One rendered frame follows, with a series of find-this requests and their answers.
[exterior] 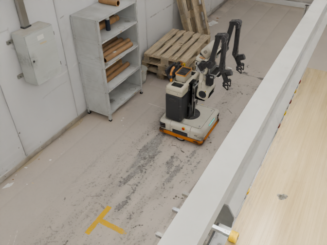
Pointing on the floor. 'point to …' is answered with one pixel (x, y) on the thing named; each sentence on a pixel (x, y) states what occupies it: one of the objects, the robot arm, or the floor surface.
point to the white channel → (240, 141)
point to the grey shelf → (99, 12)
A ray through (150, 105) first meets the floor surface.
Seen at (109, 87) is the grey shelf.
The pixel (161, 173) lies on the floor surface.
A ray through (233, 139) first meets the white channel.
